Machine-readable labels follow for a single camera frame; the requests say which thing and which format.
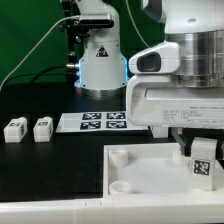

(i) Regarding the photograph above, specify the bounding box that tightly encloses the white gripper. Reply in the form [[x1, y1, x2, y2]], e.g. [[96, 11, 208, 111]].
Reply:
[[126, 75, 224, 155]]

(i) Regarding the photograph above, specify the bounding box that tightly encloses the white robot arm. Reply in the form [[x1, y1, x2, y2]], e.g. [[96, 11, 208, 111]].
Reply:
[[126, 0, 224, 150]]

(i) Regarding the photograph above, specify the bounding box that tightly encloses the white L-shaped fence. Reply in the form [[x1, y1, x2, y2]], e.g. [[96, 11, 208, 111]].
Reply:
[[0, 145, 224, 224]]

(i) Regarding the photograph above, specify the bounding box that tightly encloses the black cable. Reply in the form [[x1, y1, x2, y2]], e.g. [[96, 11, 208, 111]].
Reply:
[[0, 64, 76, 89]]

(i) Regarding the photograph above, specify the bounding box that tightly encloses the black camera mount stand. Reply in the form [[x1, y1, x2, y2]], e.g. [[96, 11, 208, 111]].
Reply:
[[59, 0, 93, 83]]

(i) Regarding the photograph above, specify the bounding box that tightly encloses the white square tabletop part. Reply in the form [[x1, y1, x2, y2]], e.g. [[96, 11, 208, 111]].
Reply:
[[103, 143, 224, 197]]

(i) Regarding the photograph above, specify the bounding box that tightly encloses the white cable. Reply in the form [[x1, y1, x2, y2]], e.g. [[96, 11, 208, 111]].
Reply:
[[0, 0, 151, 91]]

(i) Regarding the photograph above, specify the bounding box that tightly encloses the white sheet with markers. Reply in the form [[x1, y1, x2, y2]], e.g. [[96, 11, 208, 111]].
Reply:
[[56, 111, 147, 133]]

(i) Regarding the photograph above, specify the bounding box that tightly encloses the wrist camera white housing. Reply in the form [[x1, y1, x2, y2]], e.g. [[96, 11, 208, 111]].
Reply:
[[129, 41, 180, 75]]

